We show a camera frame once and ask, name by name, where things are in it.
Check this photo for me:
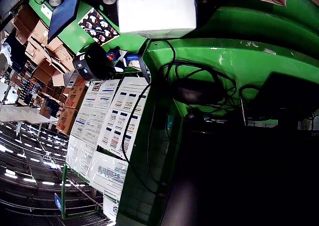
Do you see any white printed poster sheet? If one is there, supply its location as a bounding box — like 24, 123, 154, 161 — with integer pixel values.
97, 76, 151, 160
70, 78, 121, 147

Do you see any flattened patterned carton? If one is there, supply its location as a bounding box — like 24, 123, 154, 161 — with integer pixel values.
78, 7, 121, 46

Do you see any black cylindrical device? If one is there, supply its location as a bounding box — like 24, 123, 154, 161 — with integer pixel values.
72, 43, 115, 81

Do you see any brown carton pile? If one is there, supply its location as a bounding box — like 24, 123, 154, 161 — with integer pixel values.
11, 5, 88, 136

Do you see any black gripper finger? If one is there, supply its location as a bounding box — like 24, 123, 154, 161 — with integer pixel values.
32, 0, 120, 45
195, 0, 274, 32

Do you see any small blue sign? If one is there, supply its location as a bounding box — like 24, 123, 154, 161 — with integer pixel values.
54, 193, 63, 213

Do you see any black cable bundle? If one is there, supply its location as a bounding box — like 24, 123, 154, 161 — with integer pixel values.
147, 38, 247, 127

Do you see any white d'Alba carton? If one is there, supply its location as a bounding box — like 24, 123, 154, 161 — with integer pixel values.
117, 0, 197, 39

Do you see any plastic covered paper sheet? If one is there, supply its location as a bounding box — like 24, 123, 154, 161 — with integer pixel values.
65, 135, 129, 202

